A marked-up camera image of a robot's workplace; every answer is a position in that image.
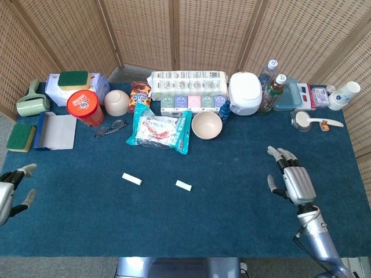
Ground clear container blue lid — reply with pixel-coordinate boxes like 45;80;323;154
272;77;303;112

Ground brown cookie pack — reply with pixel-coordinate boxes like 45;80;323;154
128;81;152;114

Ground light green pocket tissue pack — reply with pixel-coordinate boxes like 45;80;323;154
201;94;215;114

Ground glass bowl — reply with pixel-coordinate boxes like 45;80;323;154
290;111;314;133

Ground wicker folding screen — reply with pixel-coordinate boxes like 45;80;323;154
0;0;371;258

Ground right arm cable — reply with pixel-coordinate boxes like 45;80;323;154
293;208;334;276

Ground blue violet pocket tissue pack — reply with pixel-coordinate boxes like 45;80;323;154
213;94;228;111

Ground orange instant noodle cup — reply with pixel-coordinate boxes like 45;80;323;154
66;89;105;127

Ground green yellow sponge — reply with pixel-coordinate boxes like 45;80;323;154
6;123;37;153
57;71;90;92

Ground overturned beige bowl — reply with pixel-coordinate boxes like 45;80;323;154
103;89;130;117

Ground upright beige bowl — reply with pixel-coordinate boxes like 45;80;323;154
191;111;223;141

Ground pink pocket tissue pack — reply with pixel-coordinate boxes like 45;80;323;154
187;94;203;114

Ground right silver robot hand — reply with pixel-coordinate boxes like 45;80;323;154
267;145;317;207

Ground toilet paper roll pack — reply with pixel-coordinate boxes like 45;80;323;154
150;70;230;101

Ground dark green pocket tissue pack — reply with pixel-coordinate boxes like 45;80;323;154
160;95;176;114

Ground blue spray bottle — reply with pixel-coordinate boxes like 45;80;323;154
218;100;231;121

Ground green tea bottle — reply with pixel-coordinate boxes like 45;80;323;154
257;74;288;115

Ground purple pocket tissue pack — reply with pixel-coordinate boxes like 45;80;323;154
173;95;189;114

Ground white rice cooker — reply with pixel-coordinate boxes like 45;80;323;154
228;72;263;116

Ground beige plastic spoon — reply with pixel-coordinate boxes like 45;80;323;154
294;111;344;129

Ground stacked floral paper cups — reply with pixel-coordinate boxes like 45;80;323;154
328;81;361;112

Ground white tissue package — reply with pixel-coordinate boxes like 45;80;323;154
45;72;111;107

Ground clear water bottle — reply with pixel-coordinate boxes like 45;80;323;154
259;60;279;90

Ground green sticky note sheet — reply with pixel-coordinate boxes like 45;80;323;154
175;180;193;192

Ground green lint roller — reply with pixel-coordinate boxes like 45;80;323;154
16;79;50;118

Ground red blue 3D glasses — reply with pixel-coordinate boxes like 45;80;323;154
297;83;317;111

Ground black frame eyeglasses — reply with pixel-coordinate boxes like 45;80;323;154
93;119;128;138

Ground teal food bag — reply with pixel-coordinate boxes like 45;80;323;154
125;103;193;156

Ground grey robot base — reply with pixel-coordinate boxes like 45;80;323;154
114;257;243;278

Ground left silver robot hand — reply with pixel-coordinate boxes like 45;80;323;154
0;163;38;226

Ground blue table cloth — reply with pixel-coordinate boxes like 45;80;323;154
0;82;371;258

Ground clear case purple label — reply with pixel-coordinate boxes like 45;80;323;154
311;86;330;108

